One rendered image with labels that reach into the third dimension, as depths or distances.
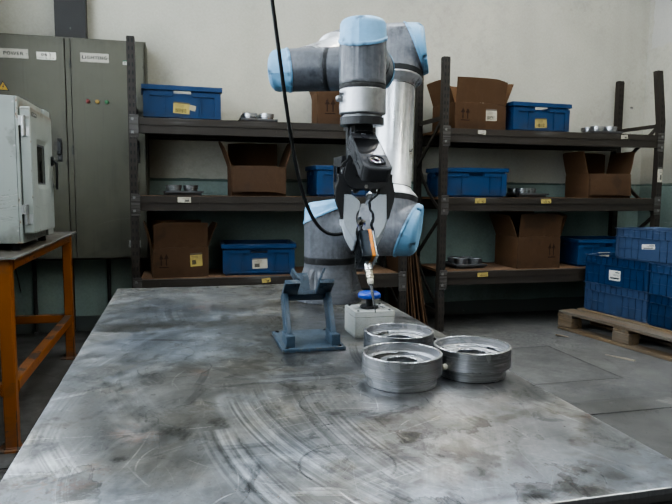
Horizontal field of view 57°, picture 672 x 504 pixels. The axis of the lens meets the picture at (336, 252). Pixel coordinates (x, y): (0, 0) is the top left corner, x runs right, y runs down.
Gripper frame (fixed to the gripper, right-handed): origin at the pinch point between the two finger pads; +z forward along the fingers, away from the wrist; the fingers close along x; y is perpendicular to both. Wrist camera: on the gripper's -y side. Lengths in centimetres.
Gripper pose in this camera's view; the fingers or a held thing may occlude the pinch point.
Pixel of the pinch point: (364, 242)
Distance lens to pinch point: 100.2
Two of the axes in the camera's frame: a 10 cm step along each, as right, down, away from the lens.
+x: -9.7, 0.2, -2.3
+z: -0.1, 9.9, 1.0
